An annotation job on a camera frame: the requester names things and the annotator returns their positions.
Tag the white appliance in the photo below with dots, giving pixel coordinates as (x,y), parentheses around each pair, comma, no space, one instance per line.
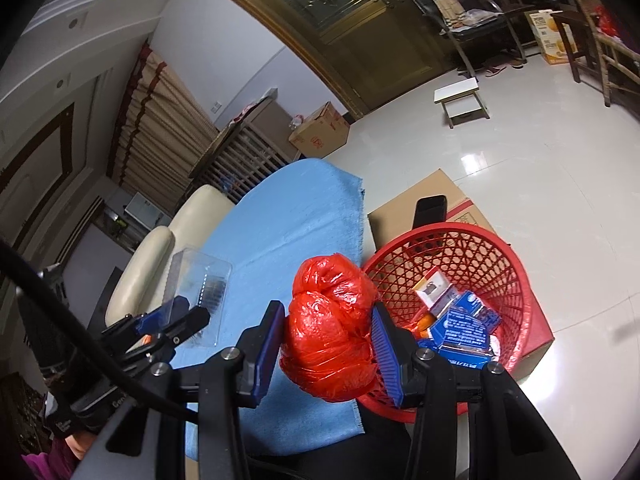
(145,212)

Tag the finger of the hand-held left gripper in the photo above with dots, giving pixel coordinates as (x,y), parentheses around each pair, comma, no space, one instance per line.
(156,319)
(187,325)

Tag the orange white carton box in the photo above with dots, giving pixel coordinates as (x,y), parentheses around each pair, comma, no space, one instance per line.
(432,290)

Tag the black phone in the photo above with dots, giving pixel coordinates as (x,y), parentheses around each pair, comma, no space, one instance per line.
(430,210)

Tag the red plastic bag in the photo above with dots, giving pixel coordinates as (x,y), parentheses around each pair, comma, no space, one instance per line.
(330,325)

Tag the black metal chair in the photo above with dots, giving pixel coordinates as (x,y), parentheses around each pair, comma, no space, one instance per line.
(480,25)

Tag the wooden double door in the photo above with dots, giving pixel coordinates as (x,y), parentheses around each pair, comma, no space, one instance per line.
(325,25)

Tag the red plastic basket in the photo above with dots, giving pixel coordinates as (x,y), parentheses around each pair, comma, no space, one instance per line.
(465,255)

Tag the striped towel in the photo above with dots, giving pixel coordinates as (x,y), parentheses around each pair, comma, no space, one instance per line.
(442,2)

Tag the cream leather chair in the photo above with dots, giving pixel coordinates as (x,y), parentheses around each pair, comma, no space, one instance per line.
(142,270)
(202,212)

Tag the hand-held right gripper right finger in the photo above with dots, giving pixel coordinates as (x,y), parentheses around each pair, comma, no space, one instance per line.
(389,357)

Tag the large brown cardboard box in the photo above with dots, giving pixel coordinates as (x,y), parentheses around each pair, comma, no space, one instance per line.
(400,205)

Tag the person's left forearm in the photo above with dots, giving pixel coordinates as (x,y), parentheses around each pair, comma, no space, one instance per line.
(45,462)

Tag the cardboard box with red print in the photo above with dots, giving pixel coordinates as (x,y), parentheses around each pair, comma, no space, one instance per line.
(320,132)

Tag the blue tablecloth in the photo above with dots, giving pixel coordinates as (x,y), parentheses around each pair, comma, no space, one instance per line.
(290,210)

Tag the blue printed box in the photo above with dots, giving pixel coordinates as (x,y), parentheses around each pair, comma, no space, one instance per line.
(480,307)

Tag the small white stool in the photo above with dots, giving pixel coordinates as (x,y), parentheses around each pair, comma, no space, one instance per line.
(457,92)

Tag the wooden chair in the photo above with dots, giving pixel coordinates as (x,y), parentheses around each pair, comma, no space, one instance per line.
(595,40)

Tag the orange print carton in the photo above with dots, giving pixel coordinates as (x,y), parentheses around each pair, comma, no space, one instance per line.
(550,37)

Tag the beige striped curtains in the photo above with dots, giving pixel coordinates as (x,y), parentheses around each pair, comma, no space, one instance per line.
(160,125)

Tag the clear plastic box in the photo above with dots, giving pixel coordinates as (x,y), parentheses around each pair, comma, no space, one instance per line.
(200,270)

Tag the blue printed snack packet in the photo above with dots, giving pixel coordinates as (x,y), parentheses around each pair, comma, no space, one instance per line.
(460,332)

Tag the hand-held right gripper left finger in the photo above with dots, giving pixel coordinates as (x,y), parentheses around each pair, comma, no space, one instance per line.
(260,360)

